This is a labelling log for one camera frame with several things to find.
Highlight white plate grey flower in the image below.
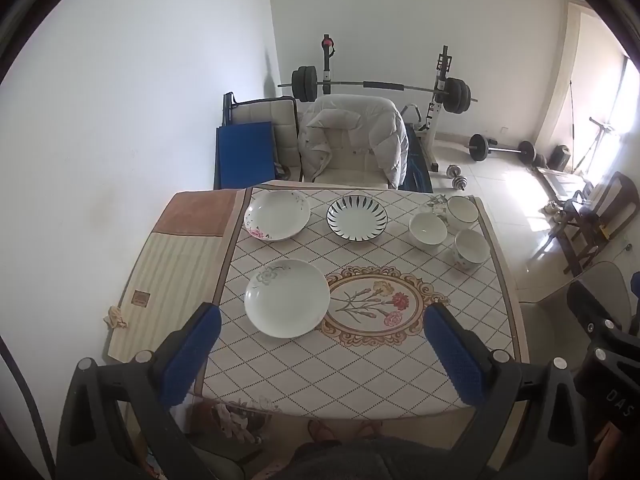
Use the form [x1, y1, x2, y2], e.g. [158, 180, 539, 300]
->
[244, 259, 331, 339]

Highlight white bowl blue dots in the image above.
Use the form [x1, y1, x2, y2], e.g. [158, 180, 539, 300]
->
[454, 230, 490, 271]

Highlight plain white bowl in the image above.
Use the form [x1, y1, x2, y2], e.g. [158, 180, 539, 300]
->
[408, 212, 448, 248]

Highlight white bowl dark rim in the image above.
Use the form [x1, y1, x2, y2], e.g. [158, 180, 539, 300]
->
[446, 196, 478, 233]

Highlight white plate pink flowers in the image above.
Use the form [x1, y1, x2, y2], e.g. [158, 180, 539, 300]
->
[243, 191, 310, 242]

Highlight blue leaf pattern plate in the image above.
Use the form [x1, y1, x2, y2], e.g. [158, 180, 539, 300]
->
[326, 195, 388, 242]

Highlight brown beige striped cloth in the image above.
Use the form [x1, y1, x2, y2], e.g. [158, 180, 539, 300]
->
[106, 188, 252, 362]

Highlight checked floral tablecloth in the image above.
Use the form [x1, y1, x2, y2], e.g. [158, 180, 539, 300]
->
[198, 188, 526, 419]

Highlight dark wooden chair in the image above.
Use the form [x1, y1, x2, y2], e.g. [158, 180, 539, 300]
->
[538, 171, 639, 278]

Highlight chrome dumbbell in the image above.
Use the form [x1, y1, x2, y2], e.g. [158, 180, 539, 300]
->
[446, 165, 468, 192]

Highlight barbell on floor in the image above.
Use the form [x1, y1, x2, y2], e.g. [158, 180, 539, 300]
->
[468, 133, 547, 167]

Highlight cream padded chair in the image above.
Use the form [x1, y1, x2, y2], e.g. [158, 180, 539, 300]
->
[298, 127, 390, 190]

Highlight white puffer jacket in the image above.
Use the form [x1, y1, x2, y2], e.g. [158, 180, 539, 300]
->
[298, 94, 409, 190]

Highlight barbell on rack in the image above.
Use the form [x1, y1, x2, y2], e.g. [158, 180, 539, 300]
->
[279, 65, 476, 115]

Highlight white weight rack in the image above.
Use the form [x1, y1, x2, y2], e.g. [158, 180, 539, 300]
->
[321, 34, 452, 172]

